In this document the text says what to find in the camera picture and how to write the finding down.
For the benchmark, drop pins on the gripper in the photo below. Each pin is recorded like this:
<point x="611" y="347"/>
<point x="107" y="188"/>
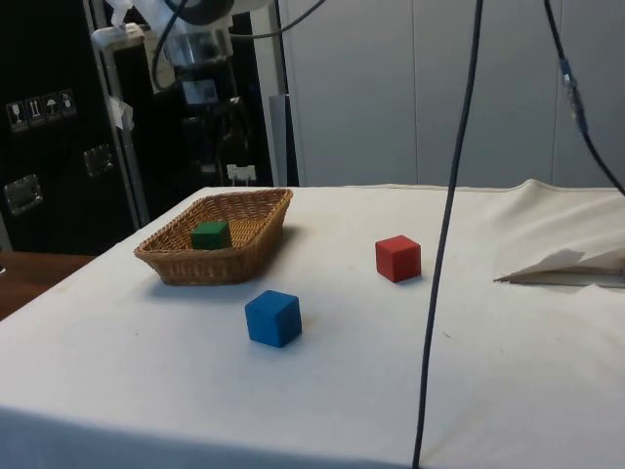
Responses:
<point x="199" y="90"/>

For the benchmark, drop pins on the green cube block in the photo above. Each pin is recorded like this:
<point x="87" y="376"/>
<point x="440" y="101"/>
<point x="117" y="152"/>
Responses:
<point x="211" y="235"/>

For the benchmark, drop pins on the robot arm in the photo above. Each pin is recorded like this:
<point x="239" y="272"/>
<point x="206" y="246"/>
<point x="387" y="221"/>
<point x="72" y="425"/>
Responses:
<point x="205" y="12"/>

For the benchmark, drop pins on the wicker basket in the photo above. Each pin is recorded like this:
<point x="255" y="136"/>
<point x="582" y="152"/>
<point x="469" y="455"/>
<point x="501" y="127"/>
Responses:
<point x="215" y="268"/>

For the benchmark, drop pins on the pale locker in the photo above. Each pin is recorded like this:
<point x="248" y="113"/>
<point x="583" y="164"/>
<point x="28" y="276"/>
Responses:
<point x="605" y="58"/>
<point x="508" y="98"/>
<point x="351" y="98"/>

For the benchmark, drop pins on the black cabinet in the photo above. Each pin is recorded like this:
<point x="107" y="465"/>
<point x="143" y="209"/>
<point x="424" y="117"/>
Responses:
<point x="49" y="146"/>

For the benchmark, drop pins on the blue cube block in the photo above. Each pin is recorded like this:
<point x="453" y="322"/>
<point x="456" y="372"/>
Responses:
<point x="272" y="320"/>

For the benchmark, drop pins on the red cube block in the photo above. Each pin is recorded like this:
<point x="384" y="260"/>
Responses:
<point x="398" y="259"/>

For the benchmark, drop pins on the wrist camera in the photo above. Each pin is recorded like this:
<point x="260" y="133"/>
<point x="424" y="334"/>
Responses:
<point x="117" y="36"/>

